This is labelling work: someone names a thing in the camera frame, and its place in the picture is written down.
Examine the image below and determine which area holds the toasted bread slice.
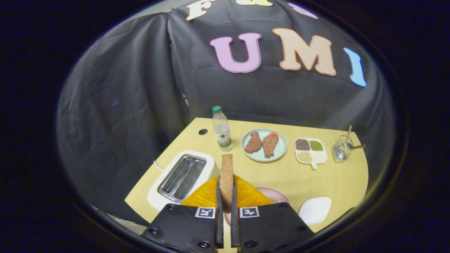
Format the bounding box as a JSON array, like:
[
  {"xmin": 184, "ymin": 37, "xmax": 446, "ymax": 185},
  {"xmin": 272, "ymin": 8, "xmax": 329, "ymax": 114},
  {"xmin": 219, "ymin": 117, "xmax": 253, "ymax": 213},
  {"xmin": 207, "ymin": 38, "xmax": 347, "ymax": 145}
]
[{"xmin": 219, "ymin": 154, "xmax": 234, "ymax": 214}]

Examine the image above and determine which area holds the black backdrop cloth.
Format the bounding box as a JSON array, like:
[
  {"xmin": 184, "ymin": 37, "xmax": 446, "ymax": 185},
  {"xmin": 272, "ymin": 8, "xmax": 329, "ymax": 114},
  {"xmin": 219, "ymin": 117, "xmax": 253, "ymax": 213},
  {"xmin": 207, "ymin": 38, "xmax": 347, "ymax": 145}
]
[{"xmin": 56, "ymin": 0, "xmax": 396, "ymax": 225}]

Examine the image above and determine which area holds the brown meat piece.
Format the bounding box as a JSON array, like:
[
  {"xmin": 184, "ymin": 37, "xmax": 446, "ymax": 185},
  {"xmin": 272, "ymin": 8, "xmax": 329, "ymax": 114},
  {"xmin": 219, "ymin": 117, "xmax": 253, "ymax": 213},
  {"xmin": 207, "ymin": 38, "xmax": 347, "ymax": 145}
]
[
  {"xmin": 262, "ymin": 131, "xmax": 279, "ymax": 158},
  {"xmin": 244, "ymin": 131, "xmax": 263, "ymax": 154}
]

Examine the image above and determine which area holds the teal plate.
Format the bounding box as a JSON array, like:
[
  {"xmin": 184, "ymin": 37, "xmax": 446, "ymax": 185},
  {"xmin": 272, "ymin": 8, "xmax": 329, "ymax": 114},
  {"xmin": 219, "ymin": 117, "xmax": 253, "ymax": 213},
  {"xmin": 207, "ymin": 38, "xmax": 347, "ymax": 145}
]
[{"xmin": 242, "ymin": 128, "xmax": 288, "ymax": 163}]

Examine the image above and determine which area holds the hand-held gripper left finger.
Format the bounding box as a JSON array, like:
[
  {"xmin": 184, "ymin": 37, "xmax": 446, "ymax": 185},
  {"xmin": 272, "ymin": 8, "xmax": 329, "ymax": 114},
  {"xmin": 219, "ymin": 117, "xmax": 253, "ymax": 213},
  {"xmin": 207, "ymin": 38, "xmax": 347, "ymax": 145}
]
[{"xmin": 141, "ymin": 175, "xmax": 225, "ymax": 253}]

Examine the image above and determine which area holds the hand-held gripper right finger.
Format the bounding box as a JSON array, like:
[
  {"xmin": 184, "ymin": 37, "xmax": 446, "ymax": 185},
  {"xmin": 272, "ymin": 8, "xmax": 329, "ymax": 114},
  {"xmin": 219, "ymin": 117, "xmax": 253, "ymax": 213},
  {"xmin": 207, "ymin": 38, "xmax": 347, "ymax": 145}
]
[{"xmin": 230, "ymin": 175, "xmax": 316, "ymax": 253}]

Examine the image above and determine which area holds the cream cloth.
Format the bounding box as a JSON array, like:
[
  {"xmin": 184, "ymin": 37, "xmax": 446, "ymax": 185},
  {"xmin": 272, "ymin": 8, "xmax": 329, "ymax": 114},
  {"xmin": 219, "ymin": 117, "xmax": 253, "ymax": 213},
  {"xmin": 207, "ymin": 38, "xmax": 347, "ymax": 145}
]
[{"xmin": 105, "ymin": 211, "xmax": 150, "ymax": 235}]

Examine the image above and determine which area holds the wire utensil holder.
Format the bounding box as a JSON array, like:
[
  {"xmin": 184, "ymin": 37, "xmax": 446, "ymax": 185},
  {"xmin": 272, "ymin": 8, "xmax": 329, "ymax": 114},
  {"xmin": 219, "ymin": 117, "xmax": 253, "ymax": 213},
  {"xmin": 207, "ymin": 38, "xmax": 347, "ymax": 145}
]
[{"xmin": 332, "ymin": 135, "xmax": 353, "ymax": 163}]

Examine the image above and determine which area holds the pink plate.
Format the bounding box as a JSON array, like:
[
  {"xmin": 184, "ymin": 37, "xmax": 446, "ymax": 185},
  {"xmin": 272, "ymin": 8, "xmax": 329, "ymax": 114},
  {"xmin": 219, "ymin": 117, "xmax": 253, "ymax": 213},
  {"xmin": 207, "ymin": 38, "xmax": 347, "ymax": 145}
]
[{"xmin": 224, "ymin": 187, "xmax": 291, "ymax": 227}]

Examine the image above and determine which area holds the clear plastic water bottle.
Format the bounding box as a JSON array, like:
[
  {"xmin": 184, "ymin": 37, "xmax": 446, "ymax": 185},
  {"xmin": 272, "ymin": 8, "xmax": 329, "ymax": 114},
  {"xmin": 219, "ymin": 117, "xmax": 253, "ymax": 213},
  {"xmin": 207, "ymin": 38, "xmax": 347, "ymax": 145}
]
[{"xmin": 212, "ymin": 105, "xmax": 233, "ymax": 152}]

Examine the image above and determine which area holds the white toaster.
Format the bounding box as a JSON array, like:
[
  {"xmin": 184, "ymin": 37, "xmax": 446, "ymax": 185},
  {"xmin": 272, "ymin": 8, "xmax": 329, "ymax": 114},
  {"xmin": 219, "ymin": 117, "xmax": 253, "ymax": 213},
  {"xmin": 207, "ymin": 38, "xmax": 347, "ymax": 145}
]
[{"xmin": 147, "ymin": 150, "xmax": 220, "ymax": 211}]

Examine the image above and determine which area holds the white plate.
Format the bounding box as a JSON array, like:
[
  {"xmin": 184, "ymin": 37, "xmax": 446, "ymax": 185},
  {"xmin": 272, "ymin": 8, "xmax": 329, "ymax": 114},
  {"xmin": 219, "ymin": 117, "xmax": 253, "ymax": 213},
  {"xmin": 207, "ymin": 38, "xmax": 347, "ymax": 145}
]
[{"xmin": 298, "ymin": 197, "xmax": 332, "ymax": 226}]

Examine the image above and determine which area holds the white divided dish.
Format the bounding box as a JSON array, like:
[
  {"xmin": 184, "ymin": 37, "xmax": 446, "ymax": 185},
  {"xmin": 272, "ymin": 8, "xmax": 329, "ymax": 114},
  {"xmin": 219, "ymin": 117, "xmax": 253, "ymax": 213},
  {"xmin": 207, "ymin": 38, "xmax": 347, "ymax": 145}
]
[{"xmin": 294, "ymin": 137, "xmax": 328, "ymax": 170}]

